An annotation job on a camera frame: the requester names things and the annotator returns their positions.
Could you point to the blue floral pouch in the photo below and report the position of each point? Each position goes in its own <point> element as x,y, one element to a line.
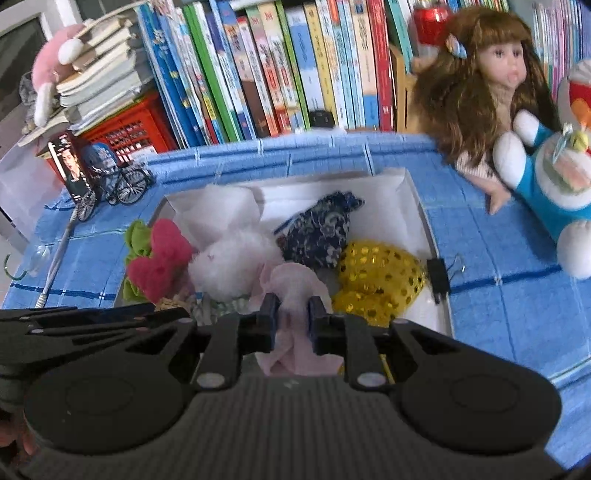
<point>318,230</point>

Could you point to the white fluffy plush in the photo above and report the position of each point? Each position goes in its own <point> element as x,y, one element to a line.
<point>231,258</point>

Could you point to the brown-haired doll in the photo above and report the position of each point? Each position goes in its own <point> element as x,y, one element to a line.
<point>498,60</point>

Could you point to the blue checked mat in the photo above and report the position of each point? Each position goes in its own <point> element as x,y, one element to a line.
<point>485,323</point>

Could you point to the red can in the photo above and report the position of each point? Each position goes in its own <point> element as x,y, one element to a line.
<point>429,23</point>

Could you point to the stack of flat-lying books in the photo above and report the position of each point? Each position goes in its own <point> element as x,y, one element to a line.
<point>101,74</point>

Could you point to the pink cloth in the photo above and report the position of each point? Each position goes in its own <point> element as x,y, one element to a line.
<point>295,286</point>

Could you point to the miniature black bicycle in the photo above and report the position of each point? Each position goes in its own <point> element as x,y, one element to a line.
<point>131,184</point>

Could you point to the metal telescopic stick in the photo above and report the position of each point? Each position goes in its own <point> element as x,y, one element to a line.
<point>57,258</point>

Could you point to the red and green plush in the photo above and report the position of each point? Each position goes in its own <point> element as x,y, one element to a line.
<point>157,263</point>

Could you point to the pale green patterned cloth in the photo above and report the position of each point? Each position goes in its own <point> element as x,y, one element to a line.
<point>217,307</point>

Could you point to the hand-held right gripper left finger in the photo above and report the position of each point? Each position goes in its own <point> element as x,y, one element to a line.
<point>270,318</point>

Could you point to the grey cloth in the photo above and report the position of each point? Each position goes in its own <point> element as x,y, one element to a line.
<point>27,92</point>

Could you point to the person's left hand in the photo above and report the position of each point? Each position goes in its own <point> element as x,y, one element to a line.
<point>16,438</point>

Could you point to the blue round card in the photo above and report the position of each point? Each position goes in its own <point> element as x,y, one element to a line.
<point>101,154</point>

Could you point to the red plastic crate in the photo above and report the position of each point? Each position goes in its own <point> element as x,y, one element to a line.
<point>134,124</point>

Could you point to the row of tall picture books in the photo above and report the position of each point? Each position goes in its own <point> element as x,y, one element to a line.
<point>277,69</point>

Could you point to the pink bunny plush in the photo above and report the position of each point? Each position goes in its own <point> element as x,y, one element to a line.
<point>51,60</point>

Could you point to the wooden book stand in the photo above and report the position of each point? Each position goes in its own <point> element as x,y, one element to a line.
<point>399,92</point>

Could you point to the small black box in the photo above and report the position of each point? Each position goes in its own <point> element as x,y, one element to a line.
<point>321,119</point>

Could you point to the blue cat plush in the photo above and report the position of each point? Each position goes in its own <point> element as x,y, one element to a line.
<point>540,194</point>

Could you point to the clear suction hook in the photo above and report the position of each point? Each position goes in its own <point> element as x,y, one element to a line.
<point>39,256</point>

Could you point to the black binder clip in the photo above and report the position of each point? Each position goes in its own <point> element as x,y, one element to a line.
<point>438,277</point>

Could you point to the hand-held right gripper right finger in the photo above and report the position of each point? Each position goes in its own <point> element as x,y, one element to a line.
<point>316,323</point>

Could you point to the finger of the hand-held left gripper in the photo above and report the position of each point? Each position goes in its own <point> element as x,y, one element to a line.
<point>46,314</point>
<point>115,327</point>

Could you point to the gold sequin heart pillow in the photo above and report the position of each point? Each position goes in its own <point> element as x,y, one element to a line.
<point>378,272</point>

